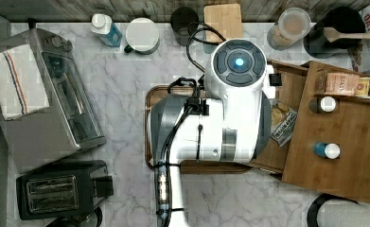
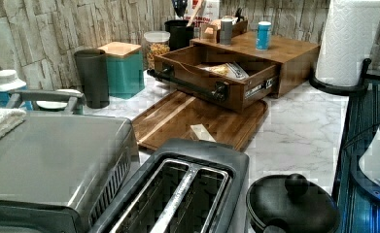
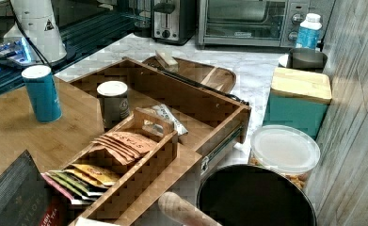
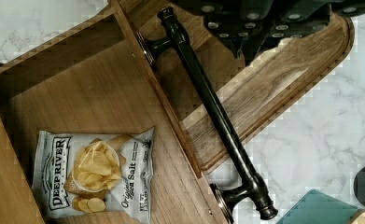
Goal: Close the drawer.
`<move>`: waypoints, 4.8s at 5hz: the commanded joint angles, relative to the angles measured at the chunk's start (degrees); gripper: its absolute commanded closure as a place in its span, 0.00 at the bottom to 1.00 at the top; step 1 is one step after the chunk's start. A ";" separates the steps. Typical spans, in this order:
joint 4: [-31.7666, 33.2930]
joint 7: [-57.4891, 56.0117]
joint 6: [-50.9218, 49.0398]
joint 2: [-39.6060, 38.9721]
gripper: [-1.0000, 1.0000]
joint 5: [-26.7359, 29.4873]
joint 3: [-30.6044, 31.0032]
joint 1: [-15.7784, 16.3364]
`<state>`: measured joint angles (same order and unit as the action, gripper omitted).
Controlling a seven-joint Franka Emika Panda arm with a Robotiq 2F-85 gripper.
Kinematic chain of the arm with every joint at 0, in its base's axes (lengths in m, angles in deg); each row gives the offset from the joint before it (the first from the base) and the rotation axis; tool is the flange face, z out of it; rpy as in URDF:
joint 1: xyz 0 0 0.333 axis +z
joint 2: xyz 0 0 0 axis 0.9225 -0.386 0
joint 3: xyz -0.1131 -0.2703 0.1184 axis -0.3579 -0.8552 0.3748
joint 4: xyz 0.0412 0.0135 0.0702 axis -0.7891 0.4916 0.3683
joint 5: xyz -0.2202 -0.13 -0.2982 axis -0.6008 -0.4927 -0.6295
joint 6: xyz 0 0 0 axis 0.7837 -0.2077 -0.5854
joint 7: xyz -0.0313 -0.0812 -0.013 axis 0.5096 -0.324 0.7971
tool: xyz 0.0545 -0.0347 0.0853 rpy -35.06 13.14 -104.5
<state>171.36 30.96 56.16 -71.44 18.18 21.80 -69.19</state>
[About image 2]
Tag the wooden drawer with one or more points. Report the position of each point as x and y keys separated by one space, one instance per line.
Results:
x=189 y=63

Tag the tea packets inside drawer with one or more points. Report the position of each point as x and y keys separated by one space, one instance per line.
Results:
x=229 y=69

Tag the wooden drawer cabinet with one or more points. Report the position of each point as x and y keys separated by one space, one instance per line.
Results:
x=296 y=58

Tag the wooden serving tray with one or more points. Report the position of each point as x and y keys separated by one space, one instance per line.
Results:
x=174 y=114

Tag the small wooden block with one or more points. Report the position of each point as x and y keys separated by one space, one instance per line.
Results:
x=200 y=133

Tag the black two-slot toaster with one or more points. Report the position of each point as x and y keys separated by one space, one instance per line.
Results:
x=183 y=187

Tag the clear jar with white lid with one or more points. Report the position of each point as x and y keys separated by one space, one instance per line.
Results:
x=156 y=43

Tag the black utensil holder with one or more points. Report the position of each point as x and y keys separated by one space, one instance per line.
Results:
x=180 y=33

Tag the teal canister with wooden lid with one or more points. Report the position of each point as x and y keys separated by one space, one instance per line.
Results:
x=124 y=69

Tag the wooden tea caddy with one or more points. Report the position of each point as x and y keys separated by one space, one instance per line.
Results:
x=210 y=32

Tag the grey shaker canister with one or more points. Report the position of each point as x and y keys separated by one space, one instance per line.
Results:
x=226 y=31

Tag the white red box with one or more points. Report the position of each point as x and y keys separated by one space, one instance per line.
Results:
x=209 y=11

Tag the dark grey tumbler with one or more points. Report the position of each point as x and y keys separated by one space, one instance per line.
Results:
x=92 y=70

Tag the blue shaker canister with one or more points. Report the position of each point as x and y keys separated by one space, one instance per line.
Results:
x=263 y=35

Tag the grey dish rack bar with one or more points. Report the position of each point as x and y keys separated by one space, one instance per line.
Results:
x=73 y=100

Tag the black pot lid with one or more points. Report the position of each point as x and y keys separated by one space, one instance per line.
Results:
x=290 y=204

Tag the white small plate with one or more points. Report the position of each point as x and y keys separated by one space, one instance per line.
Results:
x=51 y=105

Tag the silver toaster oven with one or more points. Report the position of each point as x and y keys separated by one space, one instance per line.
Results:
x=58 y=174

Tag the black paper towel holder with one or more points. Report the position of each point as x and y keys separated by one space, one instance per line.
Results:
x=344 y=90

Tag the white paper towel roll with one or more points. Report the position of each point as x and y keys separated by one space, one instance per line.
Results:
x=347 y=40

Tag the white-capped blue bottle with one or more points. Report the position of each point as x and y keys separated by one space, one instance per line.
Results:
x=9 y=81

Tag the black drawer handle bar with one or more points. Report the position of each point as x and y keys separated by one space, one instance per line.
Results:
x=219 y=93

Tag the wooden utensil handle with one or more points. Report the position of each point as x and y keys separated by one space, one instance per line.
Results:
x=195 y=12

